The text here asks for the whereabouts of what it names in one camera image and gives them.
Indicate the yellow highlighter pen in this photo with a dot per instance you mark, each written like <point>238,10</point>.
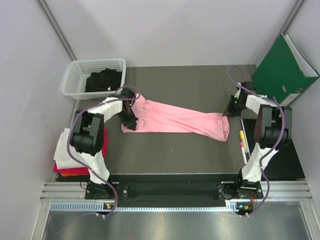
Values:
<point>244,141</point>

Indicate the pink white marker pen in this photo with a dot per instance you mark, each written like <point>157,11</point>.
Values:
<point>243,153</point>

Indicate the aluminium frame rail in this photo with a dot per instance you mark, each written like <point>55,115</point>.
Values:
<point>279,191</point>

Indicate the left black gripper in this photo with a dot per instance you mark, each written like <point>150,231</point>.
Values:
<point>129,123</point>

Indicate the black t shirt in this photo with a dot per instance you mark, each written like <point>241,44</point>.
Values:
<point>104,81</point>

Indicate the pink t shirt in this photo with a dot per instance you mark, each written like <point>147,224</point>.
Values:
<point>156,117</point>

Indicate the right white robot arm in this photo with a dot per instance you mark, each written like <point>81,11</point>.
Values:
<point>273,130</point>

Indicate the green ring binder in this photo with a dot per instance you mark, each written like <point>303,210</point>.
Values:
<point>284,73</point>

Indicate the grey slotted cable duct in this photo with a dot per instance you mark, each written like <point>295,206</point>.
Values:
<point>106,207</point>

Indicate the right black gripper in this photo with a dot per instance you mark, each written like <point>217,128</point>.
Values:
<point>229,111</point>

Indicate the orange folded t shirt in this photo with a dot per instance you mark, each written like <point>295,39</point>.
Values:
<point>65,175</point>

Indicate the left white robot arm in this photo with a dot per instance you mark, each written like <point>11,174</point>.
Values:
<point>86,138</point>

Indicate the red folded t shirt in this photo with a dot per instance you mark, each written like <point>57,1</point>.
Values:
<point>106,142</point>

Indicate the white folded t shirt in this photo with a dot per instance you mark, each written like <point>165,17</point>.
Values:
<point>61,155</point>

